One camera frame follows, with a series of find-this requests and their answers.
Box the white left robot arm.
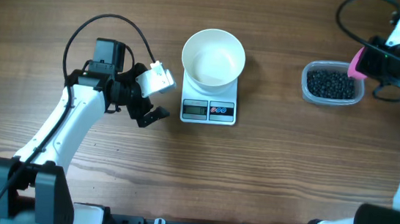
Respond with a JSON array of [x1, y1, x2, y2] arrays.
[[0, 38, 176, 224]]

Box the clear container of black beans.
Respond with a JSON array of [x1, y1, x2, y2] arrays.
[[301, 61, 365, 106]]

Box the white digital kitchen scale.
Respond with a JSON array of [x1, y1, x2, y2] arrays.
[[179, 72, 238, 126]]

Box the pink scoop blue handle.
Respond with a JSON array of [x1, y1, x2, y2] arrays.
[[347, 47, 367, 80]]

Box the white bowl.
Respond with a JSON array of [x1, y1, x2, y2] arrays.
[[181, 29, 246, 93]]

